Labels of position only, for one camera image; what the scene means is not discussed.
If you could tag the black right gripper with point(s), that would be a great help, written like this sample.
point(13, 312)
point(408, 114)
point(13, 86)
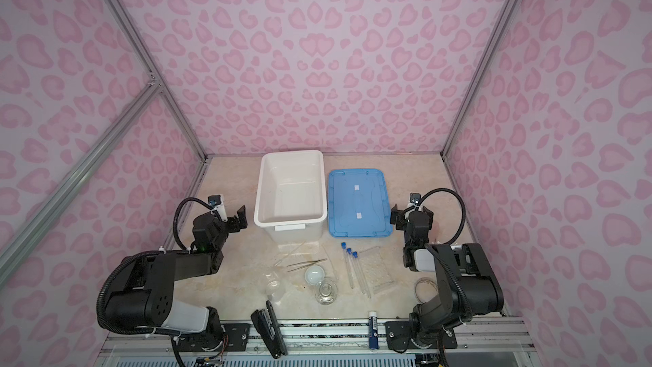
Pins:
point(407, 219)

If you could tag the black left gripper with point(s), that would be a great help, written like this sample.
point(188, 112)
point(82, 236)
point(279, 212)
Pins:
point(233, 221)

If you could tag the white plastic storage bin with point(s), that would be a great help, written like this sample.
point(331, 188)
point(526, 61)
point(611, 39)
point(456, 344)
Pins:
point(291, 198)

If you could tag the blue capped glass test tube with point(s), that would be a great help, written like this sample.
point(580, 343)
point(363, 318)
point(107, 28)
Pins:
point(347, 263)

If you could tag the clear acrylic test tube rack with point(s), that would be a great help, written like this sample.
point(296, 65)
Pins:
point(375, 271)

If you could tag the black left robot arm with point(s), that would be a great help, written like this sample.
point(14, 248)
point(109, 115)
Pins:
point(138, 296)

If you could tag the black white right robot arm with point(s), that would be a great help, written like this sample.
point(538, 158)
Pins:
point(466, 286)

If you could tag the blue plastic bin lid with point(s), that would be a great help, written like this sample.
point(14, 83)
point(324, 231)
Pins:
point(358, 204)

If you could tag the glass stirring rod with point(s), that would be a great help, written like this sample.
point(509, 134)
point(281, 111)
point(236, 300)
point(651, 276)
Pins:
point(288, 254)

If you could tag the metal tweezers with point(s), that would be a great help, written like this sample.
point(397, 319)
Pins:
point(302, 265)

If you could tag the small white round dish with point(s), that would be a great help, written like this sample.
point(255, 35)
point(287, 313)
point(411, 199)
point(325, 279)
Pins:
point(314, 275)

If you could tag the clear glass flask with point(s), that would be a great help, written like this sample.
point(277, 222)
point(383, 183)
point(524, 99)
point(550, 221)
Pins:
point(326, 291)

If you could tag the black stapler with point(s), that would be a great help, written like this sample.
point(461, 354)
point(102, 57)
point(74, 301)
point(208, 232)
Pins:
point(267, 326)

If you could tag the blue white marker pen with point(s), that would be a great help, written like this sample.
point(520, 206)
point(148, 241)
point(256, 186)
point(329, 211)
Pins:
point(373, 331)

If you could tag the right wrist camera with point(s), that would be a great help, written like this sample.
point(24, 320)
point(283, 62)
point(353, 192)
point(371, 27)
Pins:
point(415, 201)

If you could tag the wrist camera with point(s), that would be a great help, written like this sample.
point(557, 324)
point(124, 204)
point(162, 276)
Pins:
point(415, 201)
point(217, 207)

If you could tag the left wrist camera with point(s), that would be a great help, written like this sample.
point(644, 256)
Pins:
point(217, 207)

